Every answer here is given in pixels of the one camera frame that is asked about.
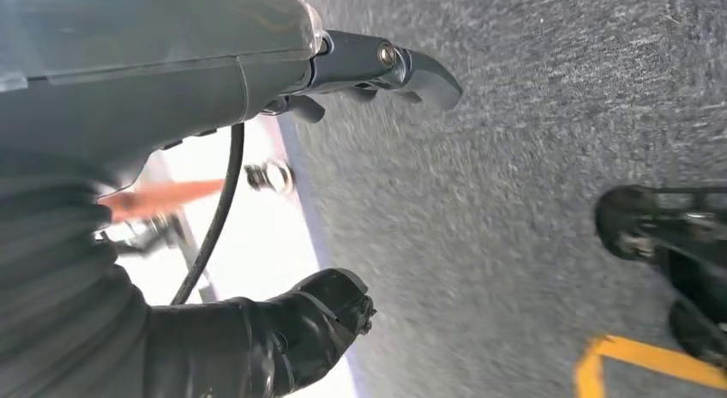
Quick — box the yellow tape square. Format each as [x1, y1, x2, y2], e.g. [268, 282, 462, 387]
[574, 334, 727, 398]

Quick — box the black robot left foot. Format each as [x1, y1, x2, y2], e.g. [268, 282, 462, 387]
[593, 183, 727, 369]

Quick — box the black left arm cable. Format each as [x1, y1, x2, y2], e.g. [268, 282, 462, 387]
[170, 122, 246, 307]

